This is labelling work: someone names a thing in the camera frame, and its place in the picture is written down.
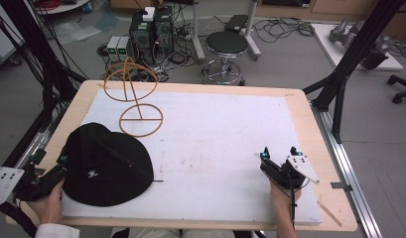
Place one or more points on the black computer tower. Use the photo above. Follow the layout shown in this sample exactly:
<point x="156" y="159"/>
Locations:
<point x="164" y="31"/>
<point x="141" y="39"/>

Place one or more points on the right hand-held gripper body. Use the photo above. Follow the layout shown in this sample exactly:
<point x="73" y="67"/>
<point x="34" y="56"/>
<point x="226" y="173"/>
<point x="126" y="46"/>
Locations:
<point x="290" y="173"/>

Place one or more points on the round white table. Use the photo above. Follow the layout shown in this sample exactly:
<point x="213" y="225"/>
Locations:
<point x="61" y="6"/>

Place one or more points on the aluminium rail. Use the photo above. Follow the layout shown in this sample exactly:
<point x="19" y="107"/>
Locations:
<point x="352" y="172"/>

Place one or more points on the black office chair base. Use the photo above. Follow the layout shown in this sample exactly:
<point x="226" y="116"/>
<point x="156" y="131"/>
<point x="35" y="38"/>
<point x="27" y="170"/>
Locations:
<point x="400" y="89"/>

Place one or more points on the black bucket hat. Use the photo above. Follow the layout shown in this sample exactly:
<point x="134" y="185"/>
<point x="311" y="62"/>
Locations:
<point x="104" y="165"/>

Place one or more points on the person's right hand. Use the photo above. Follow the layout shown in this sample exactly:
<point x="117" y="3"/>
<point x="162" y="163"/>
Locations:
<point x="283" y="196"/>

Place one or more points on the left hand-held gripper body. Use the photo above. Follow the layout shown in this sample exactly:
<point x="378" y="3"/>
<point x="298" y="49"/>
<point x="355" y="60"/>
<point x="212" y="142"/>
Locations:
<point x="35" y="186"/>

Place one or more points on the person's left hand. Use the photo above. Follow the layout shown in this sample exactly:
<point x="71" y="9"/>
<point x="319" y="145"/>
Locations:
<point x="48" y="206"/>

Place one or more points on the black round stool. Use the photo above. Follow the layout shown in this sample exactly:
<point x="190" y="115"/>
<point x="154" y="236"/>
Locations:
<point x="226" y="44"/>

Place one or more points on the white foam mat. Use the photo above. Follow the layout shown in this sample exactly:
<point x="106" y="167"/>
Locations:
<point x="207" y="148"/>

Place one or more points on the white metal stand legs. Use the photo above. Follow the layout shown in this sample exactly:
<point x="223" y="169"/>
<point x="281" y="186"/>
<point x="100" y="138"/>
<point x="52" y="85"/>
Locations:
<point x="197" y="39"/>

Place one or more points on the wooden hat stand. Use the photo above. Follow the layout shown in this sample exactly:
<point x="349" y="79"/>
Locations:
<point x="137" y="99"/>

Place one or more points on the grey power supply unit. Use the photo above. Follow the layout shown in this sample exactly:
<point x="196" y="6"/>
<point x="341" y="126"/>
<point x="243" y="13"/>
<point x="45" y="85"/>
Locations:
<point x="124" y="49"/>
<point x="112" y="49"/>

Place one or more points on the thin wooden stick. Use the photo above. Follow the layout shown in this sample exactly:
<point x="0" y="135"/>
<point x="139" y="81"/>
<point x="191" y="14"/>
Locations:
<point x="329" y="214"/>

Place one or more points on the small metal bracket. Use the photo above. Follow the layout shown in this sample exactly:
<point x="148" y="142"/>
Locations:
<point x="341" y="187"/>

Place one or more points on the black metal frame strut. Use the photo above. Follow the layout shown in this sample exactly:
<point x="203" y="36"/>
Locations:
<point x="41" y="59"/>
<point x="352" y="56"/>

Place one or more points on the flat black box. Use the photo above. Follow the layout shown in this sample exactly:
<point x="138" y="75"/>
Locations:
<point x="236" y="23"/>

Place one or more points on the small white box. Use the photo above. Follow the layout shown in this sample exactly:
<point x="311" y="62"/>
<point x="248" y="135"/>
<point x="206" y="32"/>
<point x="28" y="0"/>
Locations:
<point x="149" y="14"/>

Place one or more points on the white cabinet on castors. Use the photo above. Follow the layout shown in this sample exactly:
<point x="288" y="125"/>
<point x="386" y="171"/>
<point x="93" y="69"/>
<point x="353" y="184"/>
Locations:
<point x="2" y="39"/>

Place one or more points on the white platform board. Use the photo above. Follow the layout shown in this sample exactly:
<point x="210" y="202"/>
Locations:
<point x="326" y="43"/>

